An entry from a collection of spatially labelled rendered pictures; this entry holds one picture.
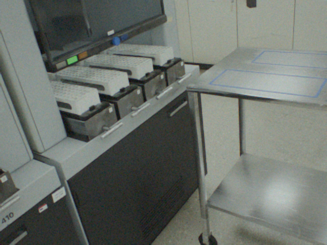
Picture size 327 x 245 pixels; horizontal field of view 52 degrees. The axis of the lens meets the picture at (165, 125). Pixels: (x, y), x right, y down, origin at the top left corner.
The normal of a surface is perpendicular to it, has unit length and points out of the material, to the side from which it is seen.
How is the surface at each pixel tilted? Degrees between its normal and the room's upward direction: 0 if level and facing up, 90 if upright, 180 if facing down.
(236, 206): 0
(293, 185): 0
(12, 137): 90
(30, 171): 0
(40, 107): 90
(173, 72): 90
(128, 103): 90
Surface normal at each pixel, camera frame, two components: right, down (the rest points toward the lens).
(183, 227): -0.13, -0.87
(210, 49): -0.56, 0.47
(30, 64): 0.82, 0.18
